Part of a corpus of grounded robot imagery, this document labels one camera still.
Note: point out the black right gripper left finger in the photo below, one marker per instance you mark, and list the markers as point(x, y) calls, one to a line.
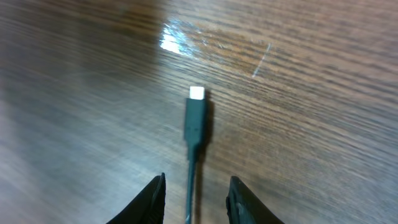
point(148, 207)

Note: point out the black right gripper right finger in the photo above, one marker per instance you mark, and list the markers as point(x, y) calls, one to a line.
point(244, 207)

